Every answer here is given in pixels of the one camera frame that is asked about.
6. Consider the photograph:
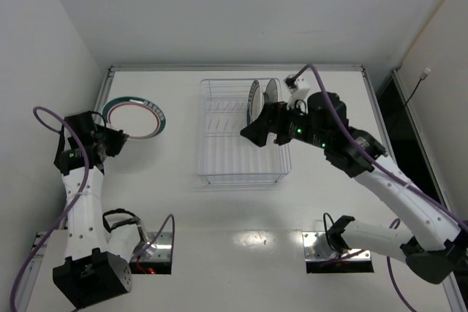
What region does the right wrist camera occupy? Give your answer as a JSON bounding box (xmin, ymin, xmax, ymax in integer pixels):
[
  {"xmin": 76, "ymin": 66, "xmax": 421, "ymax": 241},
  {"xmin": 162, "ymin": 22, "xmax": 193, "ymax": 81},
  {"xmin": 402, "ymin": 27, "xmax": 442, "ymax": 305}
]
[{"xmin": 284, "ymin": 75, "xmax": 310, "ymax": 110}]

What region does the black wall cable with plug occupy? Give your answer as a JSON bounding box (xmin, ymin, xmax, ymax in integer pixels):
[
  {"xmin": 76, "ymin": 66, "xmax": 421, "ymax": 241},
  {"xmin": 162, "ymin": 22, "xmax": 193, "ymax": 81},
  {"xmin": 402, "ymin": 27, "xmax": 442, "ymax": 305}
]
[{"xmin": 404, "ymin": 67, "xmax": 431, "ymax": 107}]

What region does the green red rimmed plate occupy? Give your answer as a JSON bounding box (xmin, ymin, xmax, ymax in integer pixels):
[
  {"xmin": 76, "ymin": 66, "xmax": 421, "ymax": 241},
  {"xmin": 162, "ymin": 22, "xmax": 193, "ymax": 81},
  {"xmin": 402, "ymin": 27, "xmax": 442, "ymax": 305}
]
[
  {"xmin": 101, "ymin": 96, "xmax": 167, "ymax": 140},
  {"xmin": 246, "ymin": 79, "xmax": 264, "ymax": 125}
]

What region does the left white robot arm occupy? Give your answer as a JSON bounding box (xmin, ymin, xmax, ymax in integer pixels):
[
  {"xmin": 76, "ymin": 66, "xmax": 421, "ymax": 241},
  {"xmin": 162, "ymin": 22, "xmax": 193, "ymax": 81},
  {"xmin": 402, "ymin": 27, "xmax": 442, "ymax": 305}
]
[{"xmin": 53, "ymin": 111, "xmax": 144, "ymax": 310}]

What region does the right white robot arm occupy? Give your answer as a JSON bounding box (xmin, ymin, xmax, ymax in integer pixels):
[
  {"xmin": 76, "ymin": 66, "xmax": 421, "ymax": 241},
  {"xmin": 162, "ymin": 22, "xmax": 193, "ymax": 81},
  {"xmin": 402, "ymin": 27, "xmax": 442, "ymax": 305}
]
[{"xmin": 241, "ymin": 93, "xmax": 467, "ymax": 284}]

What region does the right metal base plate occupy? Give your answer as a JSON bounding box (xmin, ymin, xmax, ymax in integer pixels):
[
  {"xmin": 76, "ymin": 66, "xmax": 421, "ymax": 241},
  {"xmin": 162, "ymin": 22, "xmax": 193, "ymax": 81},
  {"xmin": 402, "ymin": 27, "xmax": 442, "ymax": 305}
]
[{"xmin": 301, "ymin": 231, "xmax": 371, "ymax": 263}]

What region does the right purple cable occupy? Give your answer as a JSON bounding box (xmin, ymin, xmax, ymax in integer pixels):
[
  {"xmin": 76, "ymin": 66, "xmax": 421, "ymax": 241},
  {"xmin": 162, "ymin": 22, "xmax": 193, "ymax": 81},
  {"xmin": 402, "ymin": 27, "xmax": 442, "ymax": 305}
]
[{"xmin": 284, "ymin": 63, "xmax": 468, "ymax": 312}]

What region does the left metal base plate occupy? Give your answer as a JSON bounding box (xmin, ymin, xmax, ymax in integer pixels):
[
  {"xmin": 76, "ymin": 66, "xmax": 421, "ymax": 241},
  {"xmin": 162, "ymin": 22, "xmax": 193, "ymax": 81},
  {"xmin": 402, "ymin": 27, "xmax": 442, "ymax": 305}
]
[{"xmin": 132, "ymin": 232, "xmax": 173, "ymax": 263}]

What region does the white plate with characters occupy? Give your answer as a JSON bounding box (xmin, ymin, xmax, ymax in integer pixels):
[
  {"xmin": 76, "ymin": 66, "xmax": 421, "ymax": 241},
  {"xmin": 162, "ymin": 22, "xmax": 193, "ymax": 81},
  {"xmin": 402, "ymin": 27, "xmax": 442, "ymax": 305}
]
[{"xmin": 263, "ymin": 79, "xmax": 279, "ymax": 102}]

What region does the metal base plate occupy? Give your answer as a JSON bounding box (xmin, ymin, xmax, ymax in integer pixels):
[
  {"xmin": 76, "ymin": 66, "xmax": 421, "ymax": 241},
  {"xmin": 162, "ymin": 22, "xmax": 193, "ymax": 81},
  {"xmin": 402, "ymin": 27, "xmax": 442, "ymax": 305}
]
[
  {"xmin": 301, "ymin": 231, "xmax": 371, "ymax": 263},
  {"xmin": 132, "ymin": 232, "xmax": 173, "ymax": 263}
]

